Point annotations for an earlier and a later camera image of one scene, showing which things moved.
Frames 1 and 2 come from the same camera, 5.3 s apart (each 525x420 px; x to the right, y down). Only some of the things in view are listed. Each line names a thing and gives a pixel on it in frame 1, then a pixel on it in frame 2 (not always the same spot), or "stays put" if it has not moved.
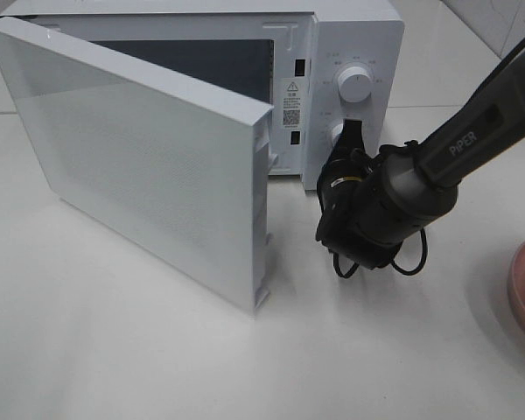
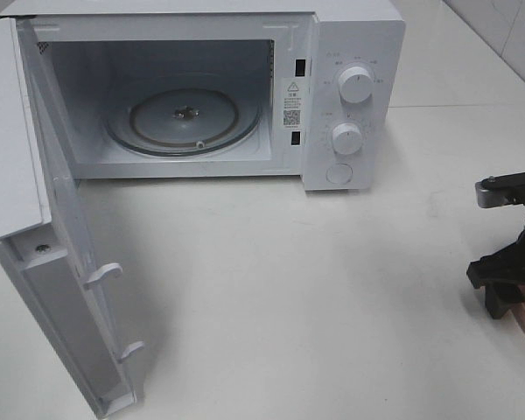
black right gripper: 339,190 -> 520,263
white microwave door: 178,169 -> 34,219
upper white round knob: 354,84 stays put
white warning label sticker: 294,103 stays put
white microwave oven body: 318,63 stays put
